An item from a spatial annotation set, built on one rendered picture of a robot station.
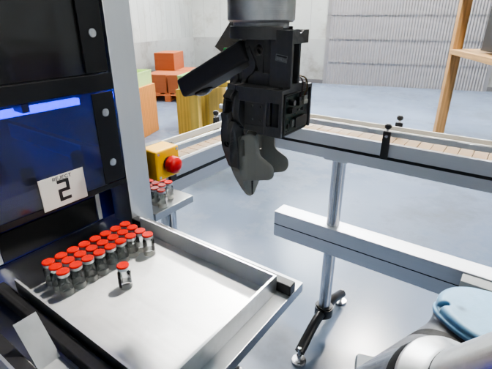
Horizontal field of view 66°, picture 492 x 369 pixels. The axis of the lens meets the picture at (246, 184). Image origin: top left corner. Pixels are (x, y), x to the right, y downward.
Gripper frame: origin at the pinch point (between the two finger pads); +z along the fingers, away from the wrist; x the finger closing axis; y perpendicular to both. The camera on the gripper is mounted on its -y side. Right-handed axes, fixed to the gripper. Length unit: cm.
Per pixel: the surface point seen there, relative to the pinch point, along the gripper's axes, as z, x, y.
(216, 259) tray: 20.0, 5.7, -10.8
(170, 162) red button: 9.1, 16.5, -32.6
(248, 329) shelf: 21.6, -3.5, 3.0
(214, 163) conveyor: 22, 48, -46
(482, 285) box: 55, 81, 33
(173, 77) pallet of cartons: 71, 415, -441
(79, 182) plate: 7.4, -3.8, -35.5
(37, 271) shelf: 21.7, -14.3, -36.6
